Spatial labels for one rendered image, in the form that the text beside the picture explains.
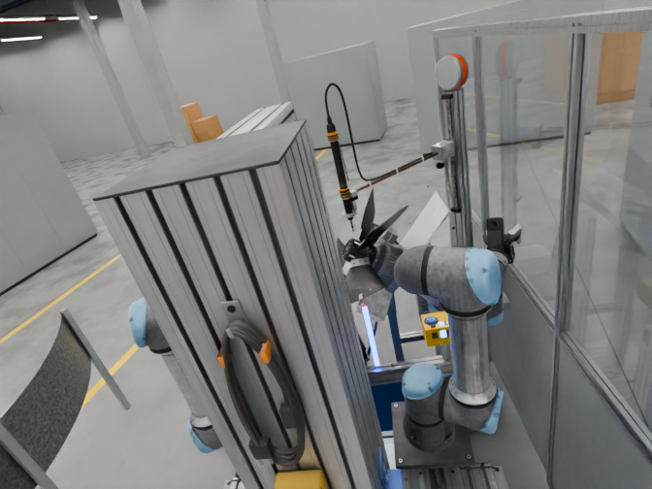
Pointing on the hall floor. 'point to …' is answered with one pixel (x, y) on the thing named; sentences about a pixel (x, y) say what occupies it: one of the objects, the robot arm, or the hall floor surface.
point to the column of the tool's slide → (463, 233)
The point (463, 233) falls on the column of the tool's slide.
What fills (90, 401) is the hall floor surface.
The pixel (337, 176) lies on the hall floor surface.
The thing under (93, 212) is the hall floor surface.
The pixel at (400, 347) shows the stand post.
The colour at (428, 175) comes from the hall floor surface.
